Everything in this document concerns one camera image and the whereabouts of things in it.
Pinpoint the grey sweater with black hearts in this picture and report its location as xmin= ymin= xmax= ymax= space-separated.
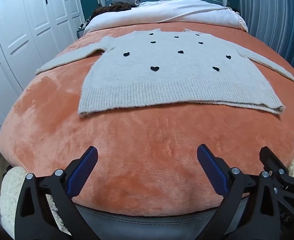
xmin=35 ymin=28 xmax=294 ymax=118

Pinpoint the white fluffy blanket lining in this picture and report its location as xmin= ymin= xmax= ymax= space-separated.
xmin=0 ymin=152 xmax=294 ymax=233

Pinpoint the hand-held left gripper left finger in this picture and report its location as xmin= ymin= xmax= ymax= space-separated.
xmin=14 ymin=145 xmax=105 ymax=240

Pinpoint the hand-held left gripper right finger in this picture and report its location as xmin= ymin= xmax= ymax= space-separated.
xmin=196 ymin=144 xmax=284 ymax=240

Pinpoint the grey leather bed frame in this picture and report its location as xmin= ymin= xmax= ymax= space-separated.
xmin=72 ymin=200 xmax=225 ymax=240

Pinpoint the dark brown garment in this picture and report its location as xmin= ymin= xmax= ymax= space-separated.
xmin=92 ymin=3 xmax=132 ymax=17

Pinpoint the white duvet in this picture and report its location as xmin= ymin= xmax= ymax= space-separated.
xmin=83 ymin=0 xmax=248 ymax=36

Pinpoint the white wardrobe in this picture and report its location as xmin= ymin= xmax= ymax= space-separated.
xmin=0 ymin=0 xmax=85 ymax=133

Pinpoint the blue-grey curtain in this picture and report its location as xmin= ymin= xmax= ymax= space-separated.
xmin=237 ymin=0 xmax=294 ymax=78

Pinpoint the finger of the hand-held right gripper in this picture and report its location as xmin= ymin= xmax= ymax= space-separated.
xmin=259 ymin=146 xmax=294 ymax=193

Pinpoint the orange plush blanket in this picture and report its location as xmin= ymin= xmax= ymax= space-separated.
xmin=0 ymin=22 xmax=294 ymax=217

